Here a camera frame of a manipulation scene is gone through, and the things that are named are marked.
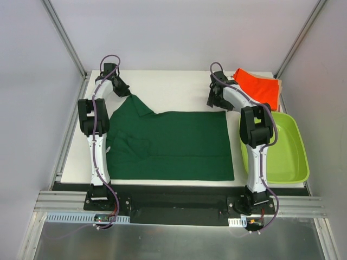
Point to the white cable duct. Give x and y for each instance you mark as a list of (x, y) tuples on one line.
[(237, 222), (85, 218)]

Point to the orange folded t-shirt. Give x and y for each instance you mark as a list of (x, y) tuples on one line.
[(246, 81)]

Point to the dark green t-shirt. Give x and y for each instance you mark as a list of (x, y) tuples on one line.
[(144, 145)]

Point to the lime green plastic tray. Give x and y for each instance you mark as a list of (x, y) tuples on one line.
[(287, 160)]

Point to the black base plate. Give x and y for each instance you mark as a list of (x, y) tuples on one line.
[(179, 205)]

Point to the aluminium frame post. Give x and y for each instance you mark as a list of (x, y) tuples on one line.
[(54, 17), (314, 14)]

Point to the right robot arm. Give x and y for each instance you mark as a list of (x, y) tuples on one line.
[(256, 129)]

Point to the left aluminium frame post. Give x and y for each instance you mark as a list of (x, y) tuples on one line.
[(54, 17)]

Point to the right aluminium frame post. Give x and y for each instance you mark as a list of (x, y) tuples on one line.
[(314, 14)]

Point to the right white cable duct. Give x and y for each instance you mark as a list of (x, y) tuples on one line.
[(237, 222)]

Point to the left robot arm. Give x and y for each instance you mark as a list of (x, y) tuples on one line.
[(95, 123)]

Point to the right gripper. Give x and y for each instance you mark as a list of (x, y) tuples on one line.
[(214, 98)]

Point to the left white cable duct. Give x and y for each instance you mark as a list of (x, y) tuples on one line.
[(85, 218)]

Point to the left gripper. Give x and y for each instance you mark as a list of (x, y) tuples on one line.
[(122, 89)]

